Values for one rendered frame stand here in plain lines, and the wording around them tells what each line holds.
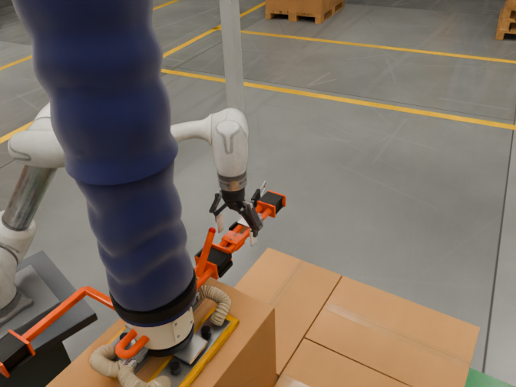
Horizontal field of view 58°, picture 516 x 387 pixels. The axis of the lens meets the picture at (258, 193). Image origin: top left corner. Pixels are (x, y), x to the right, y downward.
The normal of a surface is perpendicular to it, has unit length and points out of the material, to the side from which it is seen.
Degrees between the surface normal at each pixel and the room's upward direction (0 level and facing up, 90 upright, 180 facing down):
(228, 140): 77
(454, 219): 0
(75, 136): 99
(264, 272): 0
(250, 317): 0
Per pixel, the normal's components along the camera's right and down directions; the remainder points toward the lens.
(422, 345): -0.04, -0.82
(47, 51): -0.43, 0.27
